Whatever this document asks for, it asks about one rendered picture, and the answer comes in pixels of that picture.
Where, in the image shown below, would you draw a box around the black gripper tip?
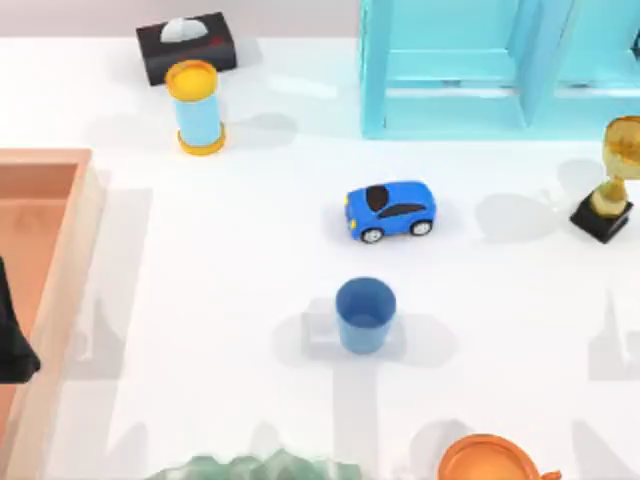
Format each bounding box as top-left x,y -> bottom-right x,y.
0,255 -> 42,384

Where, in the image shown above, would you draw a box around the blue cup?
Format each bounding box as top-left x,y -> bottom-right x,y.
334,277 -> 398,356

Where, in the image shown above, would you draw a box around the yellow and blue canister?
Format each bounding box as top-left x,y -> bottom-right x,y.
164,59 -> 227,157

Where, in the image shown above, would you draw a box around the black tissue box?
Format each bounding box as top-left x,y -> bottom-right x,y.
135,12 -> 240,88

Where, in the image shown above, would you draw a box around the green leafy plant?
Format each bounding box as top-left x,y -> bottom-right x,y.
143,448 -> 362,480

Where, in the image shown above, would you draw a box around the orange round pot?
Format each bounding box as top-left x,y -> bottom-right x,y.
437,433 -> 563,480

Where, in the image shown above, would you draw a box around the salmon-coloured shallow box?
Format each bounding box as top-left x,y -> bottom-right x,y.
0,148 -> 107,480

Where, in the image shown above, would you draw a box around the gold trophy with black base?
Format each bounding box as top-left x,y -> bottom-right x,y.
569,115 -> 640,246

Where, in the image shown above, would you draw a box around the blue toy car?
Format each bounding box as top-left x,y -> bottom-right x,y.
342,179 -> 437,245

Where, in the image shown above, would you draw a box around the light blue rack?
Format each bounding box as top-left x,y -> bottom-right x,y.
358,0 -> 640,141

